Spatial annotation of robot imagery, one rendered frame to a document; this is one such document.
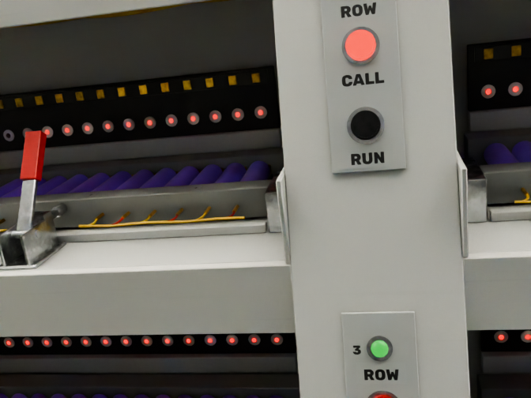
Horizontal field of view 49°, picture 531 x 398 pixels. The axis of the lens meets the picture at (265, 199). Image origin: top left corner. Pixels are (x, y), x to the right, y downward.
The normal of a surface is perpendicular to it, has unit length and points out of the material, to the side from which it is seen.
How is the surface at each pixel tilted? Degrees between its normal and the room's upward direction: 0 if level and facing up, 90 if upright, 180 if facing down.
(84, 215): 105
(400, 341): 90
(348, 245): 90
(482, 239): 15
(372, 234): 90
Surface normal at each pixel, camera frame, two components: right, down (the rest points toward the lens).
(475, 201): -0.18, 0.33
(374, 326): -0.20, 0.06
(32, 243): 0.98, -0.06
